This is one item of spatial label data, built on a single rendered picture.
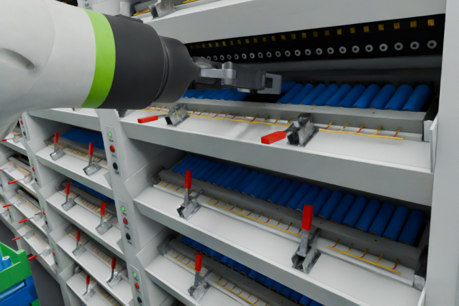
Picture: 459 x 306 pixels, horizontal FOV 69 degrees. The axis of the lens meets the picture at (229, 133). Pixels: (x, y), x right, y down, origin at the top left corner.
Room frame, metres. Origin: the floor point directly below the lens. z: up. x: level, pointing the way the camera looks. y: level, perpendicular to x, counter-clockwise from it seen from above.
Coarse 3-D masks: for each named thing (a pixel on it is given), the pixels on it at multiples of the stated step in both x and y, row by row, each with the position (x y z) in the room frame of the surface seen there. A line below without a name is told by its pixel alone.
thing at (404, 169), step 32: (256, 64) 0.66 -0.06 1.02; (288, 64) 0.61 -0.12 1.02; (320, 64) 0.56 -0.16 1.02; (352, 64) 0.53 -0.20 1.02; (384, 64) 0.49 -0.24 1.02; (416, 64) 0.46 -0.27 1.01; (128, 128) 0.70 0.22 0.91; (160, 128) 0.61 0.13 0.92; (192, 128) 0.56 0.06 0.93; (224, 128) 0.52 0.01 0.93; (256, 128) 0.49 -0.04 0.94; (256, 160) 0.46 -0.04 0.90; (288, 160) 0.42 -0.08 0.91; (320, 160) 0.38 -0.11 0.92; (352, 160) 0.35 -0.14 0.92; (384, 160) 0.33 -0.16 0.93; (416, 160) 0.32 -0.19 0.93; (384, 192) 0.34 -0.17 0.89; (416, 192) 0.31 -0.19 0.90
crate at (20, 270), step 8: (0, 248) 0.93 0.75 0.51; (8, 248) 0.90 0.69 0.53; (16, 256) 0.82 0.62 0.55; (24, 256) 0.83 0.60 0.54; (16, 264) 0.81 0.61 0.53; (24, 264) 0.82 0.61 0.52; (0, 272) 0.78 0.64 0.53; (8, 272) 0.79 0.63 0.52; (16, 272) 0.80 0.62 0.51; (24, 272) 0.82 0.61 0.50; (0, 280) 0.77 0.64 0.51; (8, 280) 0.79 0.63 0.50; (16, 280) 0.80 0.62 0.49; (0, 288) 0.77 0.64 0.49
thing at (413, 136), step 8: (192, 112) 0.61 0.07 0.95; (200, 112) 0.60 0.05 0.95; (248, 120) 0.52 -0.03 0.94; (256, 120) 0.51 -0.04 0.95; (272, 120) 0.49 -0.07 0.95; (280, 120) 0.48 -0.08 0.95; (320, 128) 0.43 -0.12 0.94; (328, 128) 0.42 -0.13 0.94; (336, 128) 0.41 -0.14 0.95; (344, 128) 0.41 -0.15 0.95; (352, 128) 0.40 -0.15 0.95; (392, 136) 0.37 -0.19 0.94; (400, 136) 0.36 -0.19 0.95; (408, 136) 0.35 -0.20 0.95; (416, 136) 0.35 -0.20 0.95
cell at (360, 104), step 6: (372, 84) 0.47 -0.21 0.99; (366, 90) 0.46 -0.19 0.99; (372, 90) 0.45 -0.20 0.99; (378, 90) 0.46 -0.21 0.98; (360, 96) 0.45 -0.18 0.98; (366, 96) 0.44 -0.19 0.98; (372, 96) 0.44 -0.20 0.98; (360, 102) 0.43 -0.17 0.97; (366, 102) 0.43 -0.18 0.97; (360, 108) 0.42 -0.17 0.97; (366, 108) 0.43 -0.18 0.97
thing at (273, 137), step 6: (294, 120) 0.41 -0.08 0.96; (294, 126) 0.42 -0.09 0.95; (300, 126) 0.41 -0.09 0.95; (276, 132) 0.39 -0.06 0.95; (282, 132) 0.39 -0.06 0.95; (288, 132) 0.39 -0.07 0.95; (294, 132) 0.40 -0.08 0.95; (264, 138) 0.37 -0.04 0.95; (270, 138) 0.37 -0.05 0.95; (276, 138) 0.37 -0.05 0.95; (282, 138) 0.38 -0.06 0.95
